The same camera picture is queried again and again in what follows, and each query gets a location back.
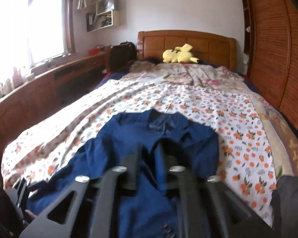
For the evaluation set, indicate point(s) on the yellow Pikachu plush toy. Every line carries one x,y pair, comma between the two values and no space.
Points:
179,55

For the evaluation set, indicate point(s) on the long wooden desk cabinet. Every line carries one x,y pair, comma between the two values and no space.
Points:
45,95

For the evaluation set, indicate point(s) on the black backpack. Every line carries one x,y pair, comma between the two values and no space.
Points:
120,56

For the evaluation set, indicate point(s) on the navy blue blazer jacket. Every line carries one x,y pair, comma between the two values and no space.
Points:
145,213

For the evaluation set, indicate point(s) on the white wall shelf unit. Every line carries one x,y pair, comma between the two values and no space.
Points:
102,14

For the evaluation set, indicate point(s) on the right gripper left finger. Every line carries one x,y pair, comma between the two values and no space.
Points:
131,162

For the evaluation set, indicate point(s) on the red bowl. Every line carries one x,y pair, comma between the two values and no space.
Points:
94,51

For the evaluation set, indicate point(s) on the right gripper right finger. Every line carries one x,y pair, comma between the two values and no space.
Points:
166,155

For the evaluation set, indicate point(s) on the pink floral quilt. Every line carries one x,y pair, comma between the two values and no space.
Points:
202,75

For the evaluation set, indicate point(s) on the wooden louvred wardrobe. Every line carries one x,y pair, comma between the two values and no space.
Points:
273,54

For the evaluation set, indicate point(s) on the orange floral bed sheet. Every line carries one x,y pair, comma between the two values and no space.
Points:
221,131

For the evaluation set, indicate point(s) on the window with brown frame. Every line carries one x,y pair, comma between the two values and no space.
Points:
33,31

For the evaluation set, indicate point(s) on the folded grey clothes pile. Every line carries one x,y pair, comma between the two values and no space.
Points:
284,203

